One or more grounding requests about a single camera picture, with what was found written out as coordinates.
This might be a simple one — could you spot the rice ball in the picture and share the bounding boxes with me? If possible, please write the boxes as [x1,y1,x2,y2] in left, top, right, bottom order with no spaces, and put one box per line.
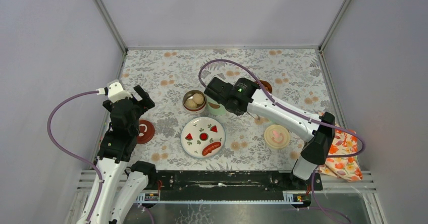
[192,93,205,105]
[185,98,198,109]

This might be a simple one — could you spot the red sausage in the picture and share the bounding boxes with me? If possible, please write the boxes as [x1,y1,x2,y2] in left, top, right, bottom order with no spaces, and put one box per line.
[202,142,222,156]

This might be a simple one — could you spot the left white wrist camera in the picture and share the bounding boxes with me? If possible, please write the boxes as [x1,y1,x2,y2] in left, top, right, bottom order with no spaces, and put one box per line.
[96,79,132,103]

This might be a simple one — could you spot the green cylindrical container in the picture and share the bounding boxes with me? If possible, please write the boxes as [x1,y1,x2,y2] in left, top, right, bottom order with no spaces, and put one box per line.
[206,96,227,116]

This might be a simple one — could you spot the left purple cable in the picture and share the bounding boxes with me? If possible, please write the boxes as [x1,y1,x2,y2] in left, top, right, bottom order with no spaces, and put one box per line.
[46,90,107,223]

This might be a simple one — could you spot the steel bowl red band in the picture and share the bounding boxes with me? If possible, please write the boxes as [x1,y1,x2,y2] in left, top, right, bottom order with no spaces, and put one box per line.
[260,80,273,94]
[182,90,207,114]

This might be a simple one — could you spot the orange floral cloth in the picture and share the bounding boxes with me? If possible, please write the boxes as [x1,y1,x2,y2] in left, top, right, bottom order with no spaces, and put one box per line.
[318,130,363,181]

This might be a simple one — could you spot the white plate with food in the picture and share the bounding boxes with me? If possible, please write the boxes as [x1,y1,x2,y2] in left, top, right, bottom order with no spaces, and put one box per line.
[180,117,226,159]

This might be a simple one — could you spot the cream round lid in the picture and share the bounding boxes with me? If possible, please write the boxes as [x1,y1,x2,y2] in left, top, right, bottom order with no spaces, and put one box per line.
[263,125,291,150]

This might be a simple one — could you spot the red round lid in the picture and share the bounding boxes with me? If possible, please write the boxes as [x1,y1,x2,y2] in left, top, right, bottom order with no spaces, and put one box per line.
[137,120,155,144]

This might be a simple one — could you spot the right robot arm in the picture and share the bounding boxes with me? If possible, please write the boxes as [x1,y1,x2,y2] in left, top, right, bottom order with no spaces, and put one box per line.
[204,77,335,190]

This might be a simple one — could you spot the purple cable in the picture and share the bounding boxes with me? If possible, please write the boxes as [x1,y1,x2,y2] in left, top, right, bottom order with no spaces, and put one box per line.
[198,59,366,159]
[46,90,107,223]

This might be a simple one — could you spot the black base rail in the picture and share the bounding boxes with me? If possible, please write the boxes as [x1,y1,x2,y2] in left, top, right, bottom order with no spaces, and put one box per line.
[146,171,308,201]

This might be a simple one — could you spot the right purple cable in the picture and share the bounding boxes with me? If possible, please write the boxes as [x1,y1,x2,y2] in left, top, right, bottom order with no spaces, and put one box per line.
[198,59,366,159]

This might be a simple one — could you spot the floral table mat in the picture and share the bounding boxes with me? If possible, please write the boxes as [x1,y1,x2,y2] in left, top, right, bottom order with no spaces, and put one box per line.
[121,49,334,170]

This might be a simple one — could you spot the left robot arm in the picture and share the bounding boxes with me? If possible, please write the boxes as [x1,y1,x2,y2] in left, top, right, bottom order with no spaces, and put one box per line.
[77,81,157,223]

